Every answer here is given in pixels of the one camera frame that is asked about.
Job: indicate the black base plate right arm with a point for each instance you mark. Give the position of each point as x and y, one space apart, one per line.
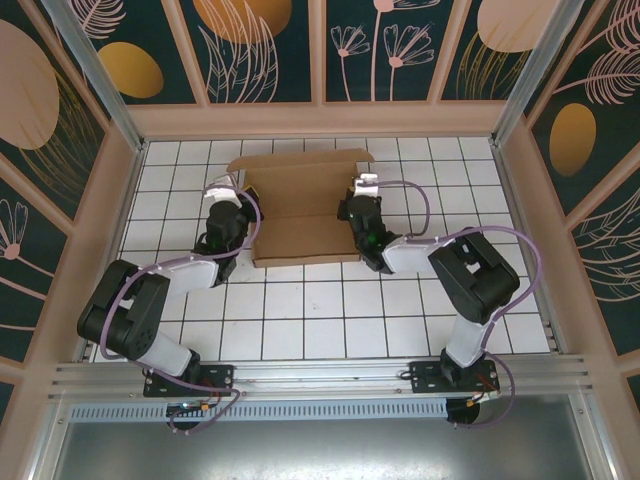
422 375

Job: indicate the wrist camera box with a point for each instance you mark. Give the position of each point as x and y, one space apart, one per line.
365 186
222 190

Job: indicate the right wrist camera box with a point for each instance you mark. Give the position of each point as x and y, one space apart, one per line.
365 186

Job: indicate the grey metal sheet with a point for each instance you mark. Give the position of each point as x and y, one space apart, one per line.
325 450

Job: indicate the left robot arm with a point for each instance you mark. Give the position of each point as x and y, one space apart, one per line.
120 315

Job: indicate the aluminium frame post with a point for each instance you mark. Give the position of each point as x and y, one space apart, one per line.
99 75
536 75

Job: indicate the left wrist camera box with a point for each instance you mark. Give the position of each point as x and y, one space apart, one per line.
222 190

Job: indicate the brown cardboard box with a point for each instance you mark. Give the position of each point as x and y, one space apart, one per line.
305 235

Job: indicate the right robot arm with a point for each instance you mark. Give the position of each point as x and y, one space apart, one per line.
475 275

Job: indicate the black base plate left arm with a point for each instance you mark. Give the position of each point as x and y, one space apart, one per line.
220 375

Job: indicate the aluminium mounting rail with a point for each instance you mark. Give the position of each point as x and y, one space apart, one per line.
325 372

